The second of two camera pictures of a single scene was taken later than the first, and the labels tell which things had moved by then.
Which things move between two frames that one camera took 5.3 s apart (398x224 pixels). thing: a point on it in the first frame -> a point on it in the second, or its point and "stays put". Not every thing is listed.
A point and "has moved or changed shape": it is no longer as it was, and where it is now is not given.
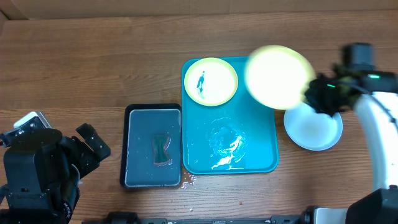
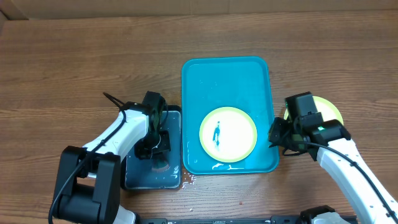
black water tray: x=142 y=122 stays put
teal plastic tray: x=239 y=137 stays put
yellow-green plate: x=277 y=76 has moved or changed shape
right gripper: x=326 y=109 -> x=276 y=137
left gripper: x=89 y=160 -> x=142 y=154
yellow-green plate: x=211 y=81 -> x=228 y=134
